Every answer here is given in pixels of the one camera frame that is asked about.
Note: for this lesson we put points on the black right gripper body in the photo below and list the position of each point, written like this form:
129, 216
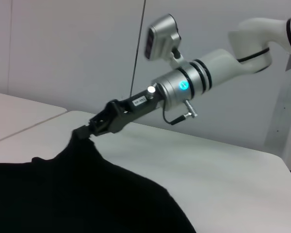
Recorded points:
138, 109

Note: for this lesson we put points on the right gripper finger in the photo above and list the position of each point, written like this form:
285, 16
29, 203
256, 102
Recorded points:
98, 125

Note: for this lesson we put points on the black t-shirt white print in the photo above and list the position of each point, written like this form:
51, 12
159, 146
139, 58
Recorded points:
75, 194

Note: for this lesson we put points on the right robot arm silver white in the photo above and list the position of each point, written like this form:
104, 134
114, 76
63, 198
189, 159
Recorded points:
208, 70

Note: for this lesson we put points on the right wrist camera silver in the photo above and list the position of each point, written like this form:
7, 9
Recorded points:
160, 36

